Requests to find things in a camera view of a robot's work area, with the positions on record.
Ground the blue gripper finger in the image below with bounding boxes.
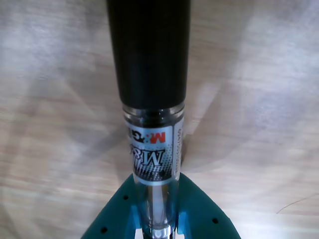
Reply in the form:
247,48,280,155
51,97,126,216
173,172,242,239
80,174,145,239

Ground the black retractable pen silver label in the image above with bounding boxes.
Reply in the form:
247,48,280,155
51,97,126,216
104,0,193,239

